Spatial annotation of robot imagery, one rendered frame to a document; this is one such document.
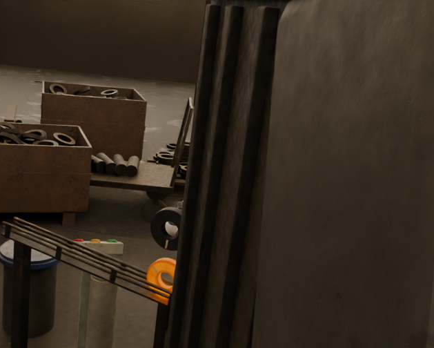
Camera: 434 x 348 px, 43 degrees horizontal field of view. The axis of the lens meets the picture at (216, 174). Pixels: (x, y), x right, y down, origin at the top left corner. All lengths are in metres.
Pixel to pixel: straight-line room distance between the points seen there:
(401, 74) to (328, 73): 0.17
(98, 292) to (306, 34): 1.81
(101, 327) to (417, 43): 2.13
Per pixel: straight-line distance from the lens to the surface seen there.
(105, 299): 2.46
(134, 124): 5.72
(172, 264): 2.01
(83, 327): 2.74
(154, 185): 4.35
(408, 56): 0.60
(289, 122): 0.85
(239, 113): 1.17
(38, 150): 4.10
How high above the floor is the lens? 1.64
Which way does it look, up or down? 16 degrees down
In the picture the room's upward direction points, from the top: 8 degrees clockwise
